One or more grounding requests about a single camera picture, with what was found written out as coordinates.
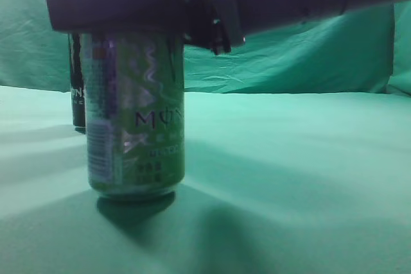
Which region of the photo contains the green tablecloth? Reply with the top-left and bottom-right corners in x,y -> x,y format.
1,3 -> 410,273

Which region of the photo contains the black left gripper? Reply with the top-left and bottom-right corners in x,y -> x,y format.
46,0 -> 245,53

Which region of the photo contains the black Monster energy can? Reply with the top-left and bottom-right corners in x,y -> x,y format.
68,33 -> 85,130

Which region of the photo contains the green Monster Ultra can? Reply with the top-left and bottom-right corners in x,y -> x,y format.
81,32 -> 185,200

